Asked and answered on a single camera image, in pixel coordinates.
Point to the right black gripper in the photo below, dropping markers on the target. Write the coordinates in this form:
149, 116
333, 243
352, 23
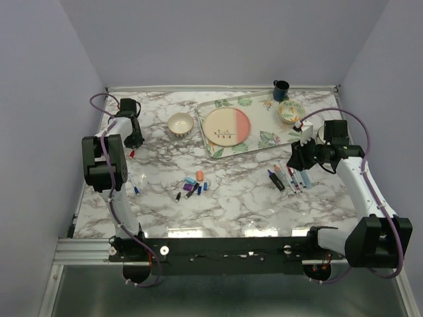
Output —
297, 159

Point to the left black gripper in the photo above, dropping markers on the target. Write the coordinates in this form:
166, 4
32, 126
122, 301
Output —
138, 140

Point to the pink red pen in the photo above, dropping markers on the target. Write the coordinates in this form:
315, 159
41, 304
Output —
293, 176

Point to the blue acrylic marker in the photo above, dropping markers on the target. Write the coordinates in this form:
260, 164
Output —
290, 181

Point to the orange highlighter pen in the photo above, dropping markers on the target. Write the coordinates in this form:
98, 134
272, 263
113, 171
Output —
280, 174

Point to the light blue highlighter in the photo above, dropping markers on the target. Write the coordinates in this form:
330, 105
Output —
306, 180

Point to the purple highlighter black cap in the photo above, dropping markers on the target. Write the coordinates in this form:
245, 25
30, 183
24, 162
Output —
276, 181

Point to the blue cap thin marker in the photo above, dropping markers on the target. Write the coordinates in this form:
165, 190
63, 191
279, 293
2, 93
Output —
134, 185

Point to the light blue highlighter cap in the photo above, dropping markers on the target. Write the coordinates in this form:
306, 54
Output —
189, 180

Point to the orange highlighter cap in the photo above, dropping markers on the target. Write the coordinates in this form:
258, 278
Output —
199, 176

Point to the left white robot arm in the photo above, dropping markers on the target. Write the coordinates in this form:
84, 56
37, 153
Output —
105, 166

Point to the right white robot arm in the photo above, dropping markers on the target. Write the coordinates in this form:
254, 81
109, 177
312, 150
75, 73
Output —
380, 238

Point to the teal rimmed white bowl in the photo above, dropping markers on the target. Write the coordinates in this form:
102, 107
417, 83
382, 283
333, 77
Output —
321, 135

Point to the floral yellow rimmed bowl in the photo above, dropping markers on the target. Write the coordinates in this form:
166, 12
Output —
291, 111

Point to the white bowl blue stripes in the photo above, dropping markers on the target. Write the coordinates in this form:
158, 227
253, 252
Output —
180, 124

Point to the floral rectangular serving tray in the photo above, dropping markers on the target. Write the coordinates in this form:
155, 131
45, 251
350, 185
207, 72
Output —
267, 128

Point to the dark blue mug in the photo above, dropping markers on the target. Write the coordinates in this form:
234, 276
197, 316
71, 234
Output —
280, 90

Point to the cream and pink plate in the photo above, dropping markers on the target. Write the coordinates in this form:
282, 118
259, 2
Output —
226, 127

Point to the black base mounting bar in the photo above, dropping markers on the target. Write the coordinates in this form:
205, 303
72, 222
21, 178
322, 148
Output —
220, 256

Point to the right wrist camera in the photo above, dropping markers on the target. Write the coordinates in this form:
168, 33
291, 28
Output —
305, 129

